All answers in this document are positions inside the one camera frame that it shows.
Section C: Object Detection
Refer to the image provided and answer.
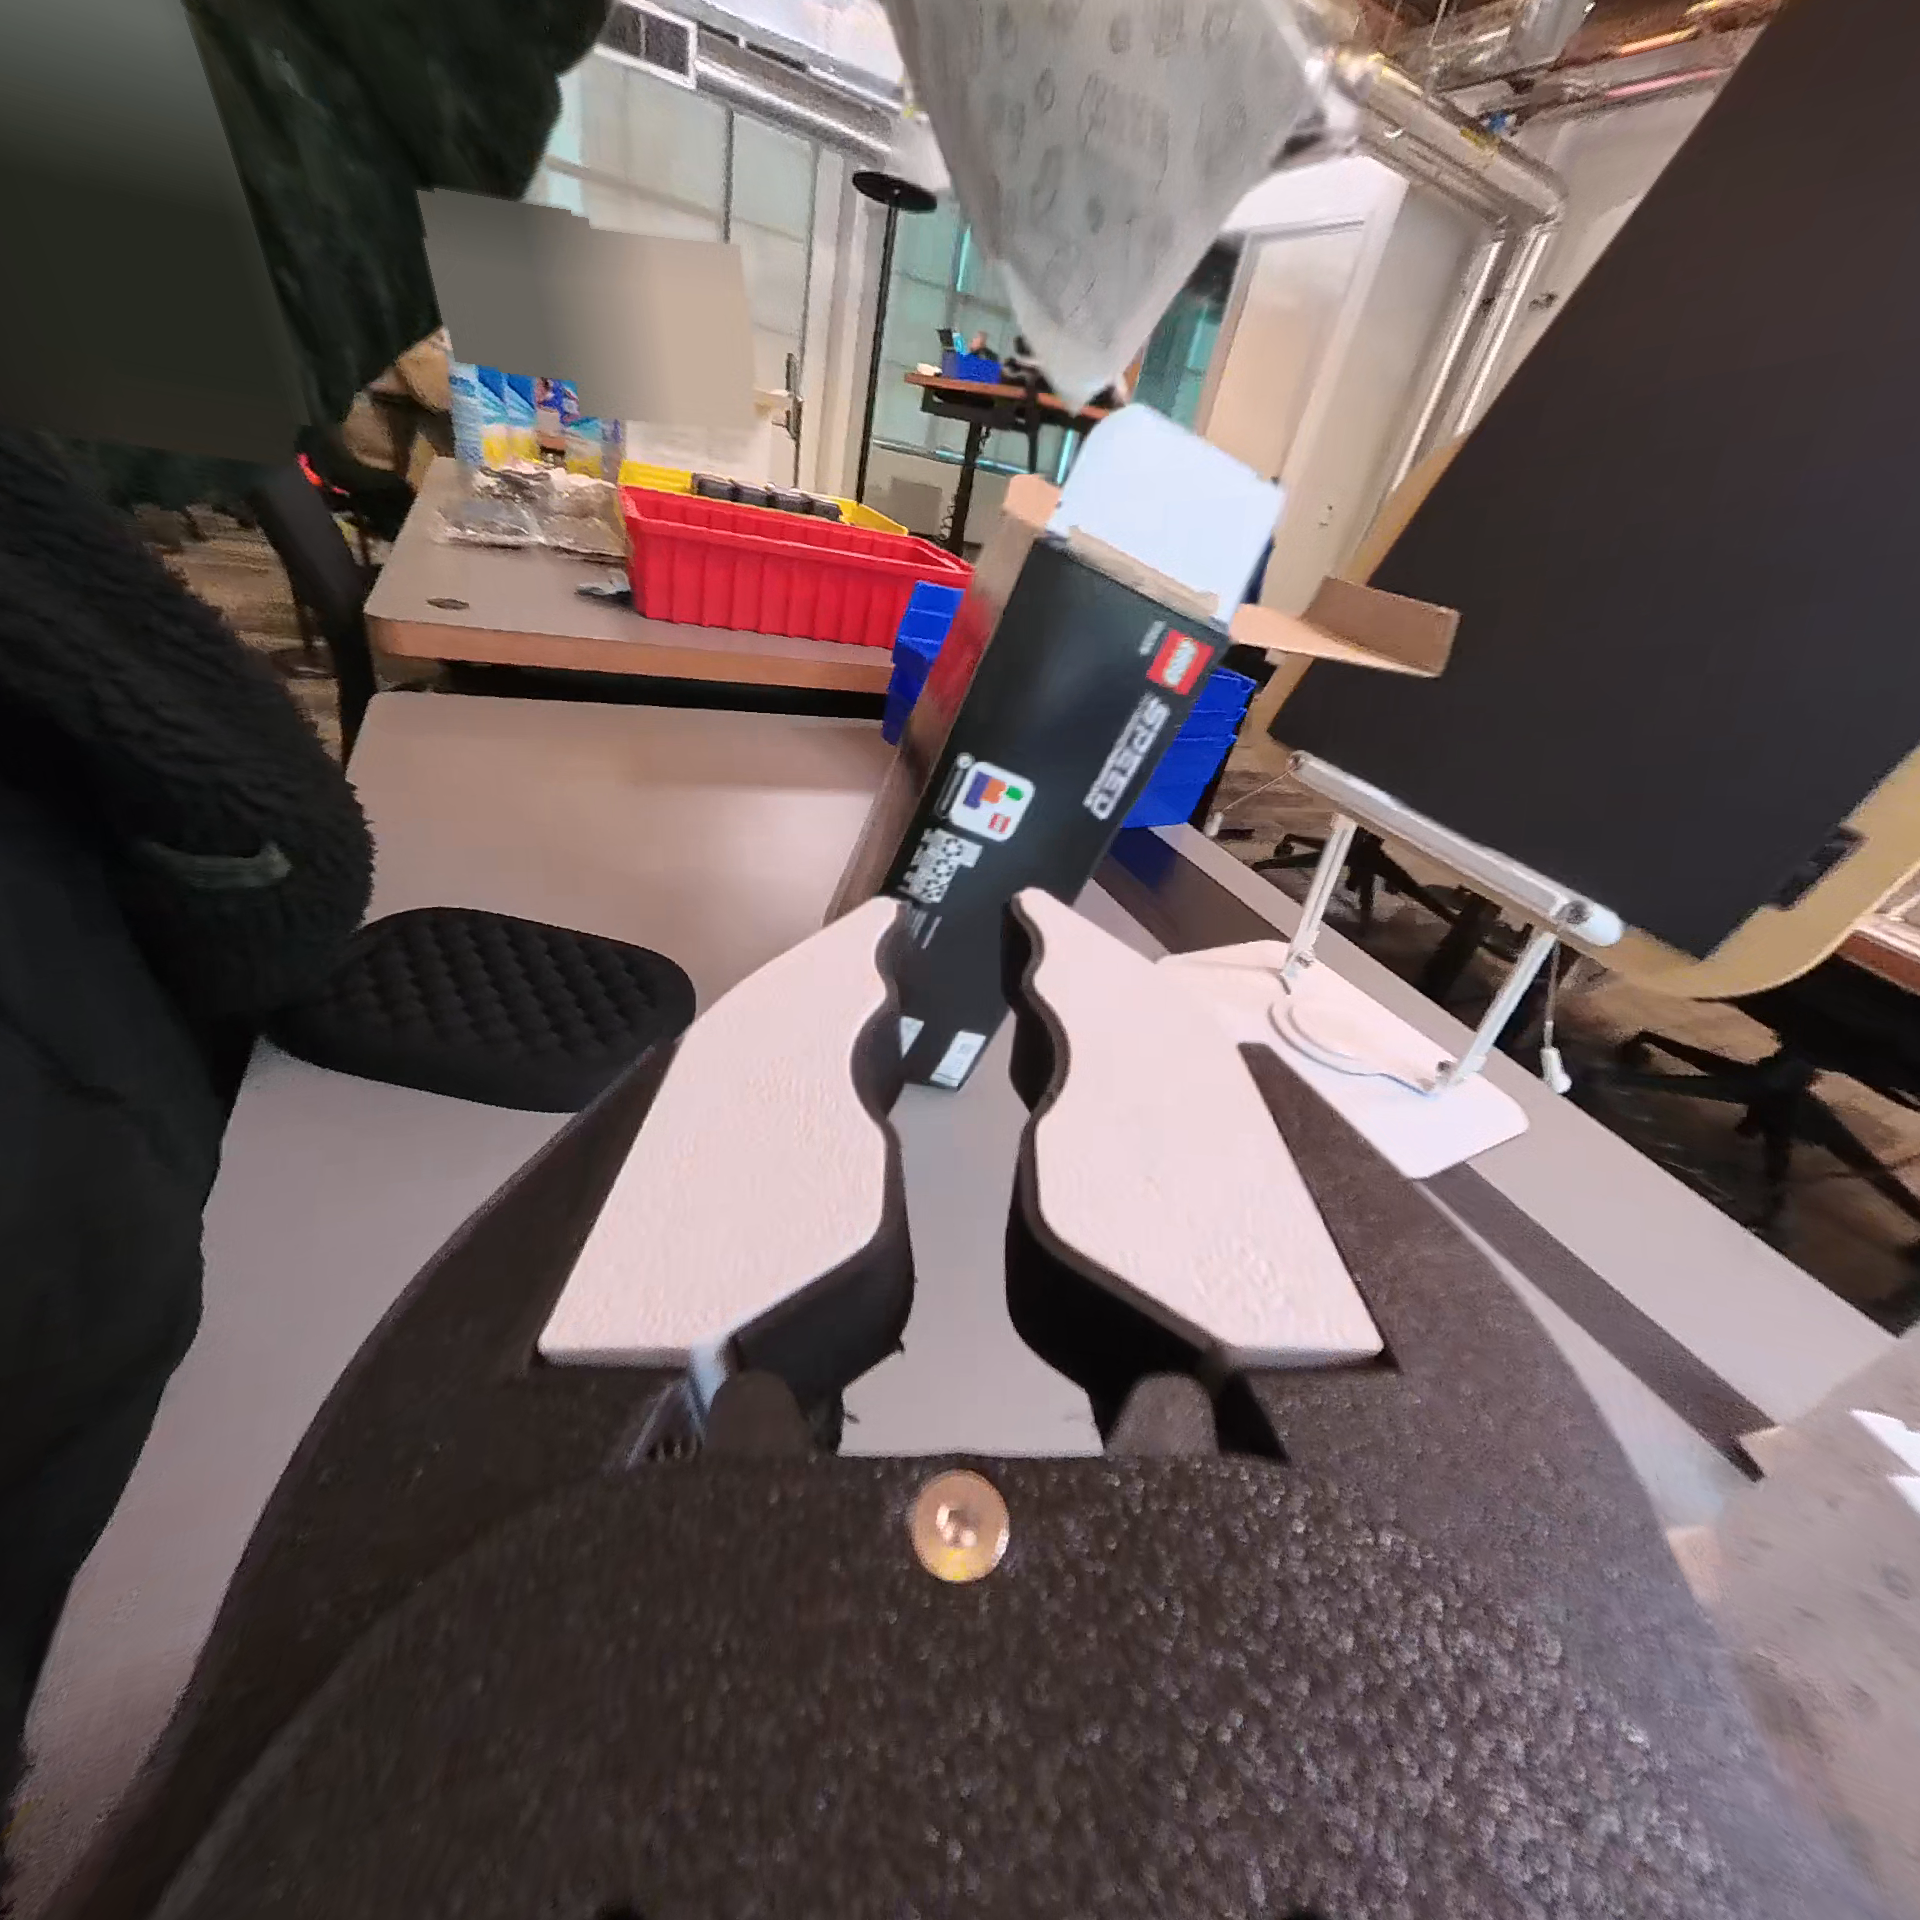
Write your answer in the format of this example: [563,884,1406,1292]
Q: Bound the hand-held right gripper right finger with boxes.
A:
[1004,888,1386,1442]

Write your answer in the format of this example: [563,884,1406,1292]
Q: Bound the black office chair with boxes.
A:
[1583,960,1920,1239]

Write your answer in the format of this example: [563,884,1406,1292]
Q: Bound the blue plastic storage bin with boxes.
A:
[884,578,1263,890]

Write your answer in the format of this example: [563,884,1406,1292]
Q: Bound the red plastic storage bin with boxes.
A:
[620,488,975,646]

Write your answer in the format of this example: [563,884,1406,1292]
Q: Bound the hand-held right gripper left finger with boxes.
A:
[540,899,917,1446]

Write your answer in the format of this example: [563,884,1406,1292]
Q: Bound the black pole stand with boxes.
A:
[853,168,939,504]

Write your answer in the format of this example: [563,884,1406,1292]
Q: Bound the white brick-print paper bag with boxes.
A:
[884,0,1326,411]

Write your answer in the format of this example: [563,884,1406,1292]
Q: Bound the black mesh armrest pad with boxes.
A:
[278,904,697,1115]

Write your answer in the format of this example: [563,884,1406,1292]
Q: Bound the blue and white packets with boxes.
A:
[448,359,629,482]

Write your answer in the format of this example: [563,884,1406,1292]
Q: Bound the silver ceiling duct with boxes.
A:
[1322,35,1568,467]

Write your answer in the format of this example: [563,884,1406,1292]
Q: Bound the black toy car box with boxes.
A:
[821,405,1462,1103]

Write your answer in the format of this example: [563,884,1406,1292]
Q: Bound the grey desk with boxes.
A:
[0,692,1899,1920]

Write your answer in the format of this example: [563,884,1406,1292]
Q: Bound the white metal book stand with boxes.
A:
[1165,749,1629,1183]

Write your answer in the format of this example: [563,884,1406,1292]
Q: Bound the clear bags of dark parts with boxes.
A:
[434,462,632,561]

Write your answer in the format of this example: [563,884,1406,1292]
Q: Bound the yellow plastic storage bin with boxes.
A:
[620,459,914,539]

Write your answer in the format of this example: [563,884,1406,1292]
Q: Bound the background office desk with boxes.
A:
[363,459,901,698]
[907,330,1122,561]

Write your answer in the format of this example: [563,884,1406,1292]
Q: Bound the wooden board with dark panel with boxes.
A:
[1266,0,1920,1002]

